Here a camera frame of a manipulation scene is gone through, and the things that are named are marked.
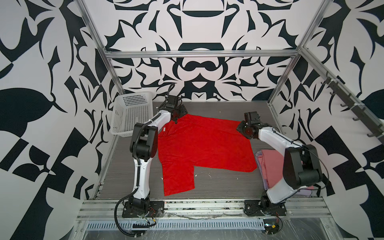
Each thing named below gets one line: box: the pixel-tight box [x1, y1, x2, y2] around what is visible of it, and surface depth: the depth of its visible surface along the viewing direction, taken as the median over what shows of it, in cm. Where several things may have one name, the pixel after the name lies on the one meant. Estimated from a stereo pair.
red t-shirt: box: [158, 114, 258, 197], surface depth 94 cm
